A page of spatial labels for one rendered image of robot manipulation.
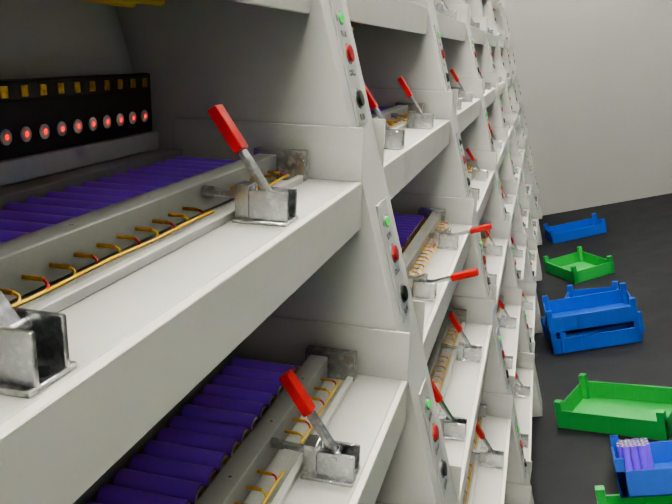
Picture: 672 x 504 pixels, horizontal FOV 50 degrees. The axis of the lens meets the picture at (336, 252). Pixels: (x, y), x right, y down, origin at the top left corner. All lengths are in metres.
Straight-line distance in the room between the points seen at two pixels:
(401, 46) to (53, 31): 0.82
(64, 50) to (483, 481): 0.96
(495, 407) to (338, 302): 0.84
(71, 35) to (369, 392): 0.42
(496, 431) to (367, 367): 0.76
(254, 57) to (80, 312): 0.40
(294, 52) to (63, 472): 0.48
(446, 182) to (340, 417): 0.80
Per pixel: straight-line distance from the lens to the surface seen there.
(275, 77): 0.69
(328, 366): 0.72
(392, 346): 0.71
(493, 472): 1.34
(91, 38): 0.71
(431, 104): 1.36
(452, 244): 1.21
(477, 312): 1.43
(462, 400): 1.13
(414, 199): 1.39
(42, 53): 0.65
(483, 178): 1.89
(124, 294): 0.37
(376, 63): 1.38
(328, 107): 0.68
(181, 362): 0.35
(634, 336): 2.73
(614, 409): 2.29
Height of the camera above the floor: 1.03
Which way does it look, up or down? 11 degrees down
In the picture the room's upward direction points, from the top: 14 degrees counter-clockwise
